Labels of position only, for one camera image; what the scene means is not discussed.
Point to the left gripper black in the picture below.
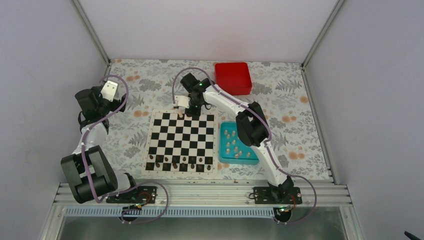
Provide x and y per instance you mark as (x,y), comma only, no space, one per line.
(117,102)

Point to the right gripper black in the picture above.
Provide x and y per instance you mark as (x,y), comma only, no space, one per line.
(195,113)

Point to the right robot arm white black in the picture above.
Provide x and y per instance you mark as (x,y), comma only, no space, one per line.
(251,124)

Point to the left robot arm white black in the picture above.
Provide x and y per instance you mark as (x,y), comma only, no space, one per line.
(87,168)

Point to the light chess pieces in tray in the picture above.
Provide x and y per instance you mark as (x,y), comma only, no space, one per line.
(231,146)

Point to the dark chess pieces row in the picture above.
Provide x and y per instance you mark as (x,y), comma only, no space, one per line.
(177,163)

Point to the red square box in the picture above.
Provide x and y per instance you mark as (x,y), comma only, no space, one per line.
(233,77)

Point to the black white chessboard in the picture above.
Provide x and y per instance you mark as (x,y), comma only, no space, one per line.
(191,136)

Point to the teal tray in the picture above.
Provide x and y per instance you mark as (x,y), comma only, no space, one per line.
(230,125)

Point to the floral patterned mat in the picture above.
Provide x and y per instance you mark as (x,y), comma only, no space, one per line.
(277,86)

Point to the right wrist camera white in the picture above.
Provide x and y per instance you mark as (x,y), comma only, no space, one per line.
(181,101)

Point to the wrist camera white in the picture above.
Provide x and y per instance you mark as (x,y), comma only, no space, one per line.
(181,101)
(109,90)

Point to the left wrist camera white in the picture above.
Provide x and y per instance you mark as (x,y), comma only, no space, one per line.
(109,90)

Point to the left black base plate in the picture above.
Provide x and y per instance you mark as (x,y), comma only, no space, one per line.
(141,195)

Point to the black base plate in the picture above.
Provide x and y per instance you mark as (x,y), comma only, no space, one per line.
(141,195)
(263,196)

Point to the aluminium rail frame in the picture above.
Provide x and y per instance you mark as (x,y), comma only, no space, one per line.
(234,193)

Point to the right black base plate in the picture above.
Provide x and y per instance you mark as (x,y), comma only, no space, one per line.
(263,196)

